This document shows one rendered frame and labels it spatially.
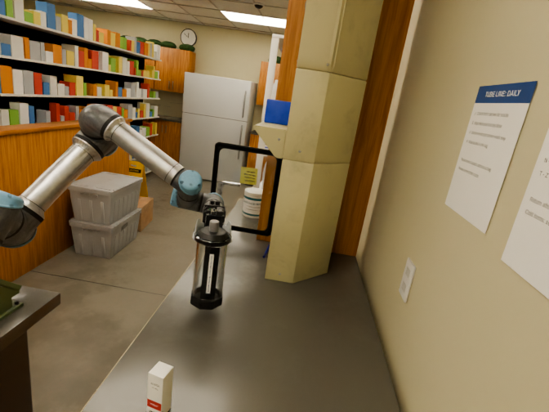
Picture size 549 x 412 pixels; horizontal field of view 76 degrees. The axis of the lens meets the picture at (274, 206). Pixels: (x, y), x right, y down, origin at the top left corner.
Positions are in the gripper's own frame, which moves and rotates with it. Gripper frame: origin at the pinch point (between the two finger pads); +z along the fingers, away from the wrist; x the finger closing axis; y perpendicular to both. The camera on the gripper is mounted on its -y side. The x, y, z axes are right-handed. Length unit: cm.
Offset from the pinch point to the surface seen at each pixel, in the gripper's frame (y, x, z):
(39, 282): -116, -123, -168
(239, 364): -23.7, 9.5, 23.5
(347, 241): -16, 65, -49
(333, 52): 60, 32, -19
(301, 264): -15.5, 35.4, -20.6
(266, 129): 33.0, 15.0, -23.0
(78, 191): -55, -110, -215
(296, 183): 16.1, 27.9, -19.8
